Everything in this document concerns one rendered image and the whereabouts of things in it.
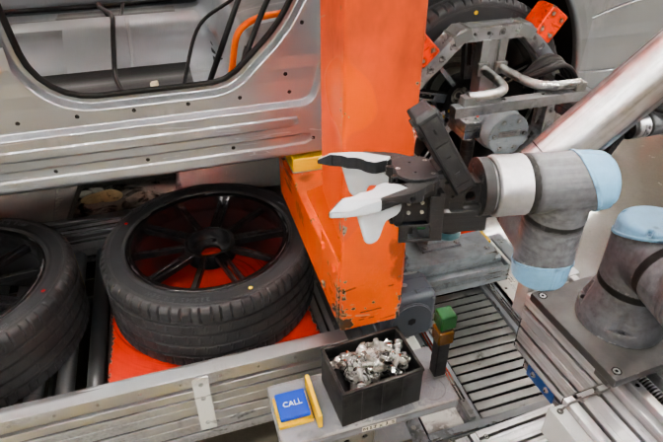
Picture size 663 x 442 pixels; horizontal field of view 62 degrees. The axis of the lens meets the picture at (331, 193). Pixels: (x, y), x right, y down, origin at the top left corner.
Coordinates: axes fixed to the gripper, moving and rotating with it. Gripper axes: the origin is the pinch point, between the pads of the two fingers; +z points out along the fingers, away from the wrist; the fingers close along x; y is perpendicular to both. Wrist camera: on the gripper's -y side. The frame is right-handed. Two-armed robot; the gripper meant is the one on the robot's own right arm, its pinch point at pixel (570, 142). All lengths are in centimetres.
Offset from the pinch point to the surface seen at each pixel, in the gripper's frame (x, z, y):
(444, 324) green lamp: 37, 57, -19
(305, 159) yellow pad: -31, 70, -10
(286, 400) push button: 33, 93, -35
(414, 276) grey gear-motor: -4, 43, -42
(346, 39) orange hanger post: 21, 76, 43
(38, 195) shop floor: -160, 180, -82
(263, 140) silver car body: -31, 83, -2
